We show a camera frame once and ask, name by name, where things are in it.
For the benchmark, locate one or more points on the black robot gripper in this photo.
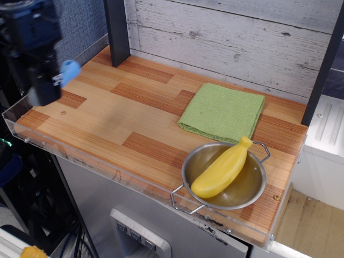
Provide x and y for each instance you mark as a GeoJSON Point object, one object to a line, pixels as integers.
{"type": "Point", "coordinates": [36, 60]}

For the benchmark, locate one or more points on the gray ball blue handle scoop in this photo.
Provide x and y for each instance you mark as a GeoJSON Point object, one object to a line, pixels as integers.
{"type": "Point", "coordinates": [69, 70]}

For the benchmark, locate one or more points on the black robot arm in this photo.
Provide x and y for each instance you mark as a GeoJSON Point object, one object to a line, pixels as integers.
{"type": "Point", "coordinates": [29, 33]}

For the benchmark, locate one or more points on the yellow black object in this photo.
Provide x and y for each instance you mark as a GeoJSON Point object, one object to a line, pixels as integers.
{"type": "Point", "coordinates": [33, 252]}

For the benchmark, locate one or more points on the gray dispenser control panel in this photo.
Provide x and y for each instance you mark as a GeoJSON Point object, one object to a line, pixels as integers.
{"type": "Point", "coordinates": [135, 240]}

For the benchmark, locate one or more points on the green folded cloth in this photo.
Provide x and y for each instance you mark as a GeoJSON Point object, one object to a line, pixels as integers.
{"type": "Point", "coordinates": [222, 114]}

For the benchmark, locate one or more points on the yellow toy banana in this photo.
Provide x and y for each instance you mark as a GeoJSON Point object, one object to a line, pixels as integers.
{"type": "Point", "coordinates": [223, 171]}

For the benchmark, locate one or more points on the clear acrylic table guard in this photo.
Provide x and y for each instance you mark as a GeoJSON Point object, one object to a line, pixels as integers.
{"type": "Point", "coordinates": [116, 138]}

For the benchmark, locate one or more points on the silver metal pot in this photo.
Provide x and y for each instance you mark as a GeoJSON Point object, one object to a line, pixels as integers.
{"type": "Point", "coordinates": [243, 191]}

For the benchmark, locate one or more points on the white ridged block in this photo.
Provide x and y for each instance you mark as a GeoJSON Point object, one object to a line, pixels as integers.
{"type": "Point", "coordinates": [325, 134]}

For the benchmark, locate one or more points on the black left vertical post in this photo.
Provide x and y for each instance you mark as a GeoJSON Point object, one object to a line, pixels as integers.
{"type": "Point", "coordinates": [117, 31]}

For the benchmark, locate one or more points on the black vertical post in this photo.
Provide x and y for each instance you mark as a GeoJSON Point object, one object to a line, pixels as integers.
{"type": "Point", "coordinates": [117, 31]}
{"type": "Point", "coordinates": [324, 70]}

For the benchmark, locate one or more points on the black right vertical post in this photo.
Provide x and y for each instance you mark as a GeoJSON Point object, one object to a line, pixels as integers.
{"type": "Point", "coordinates": [324, 70]}

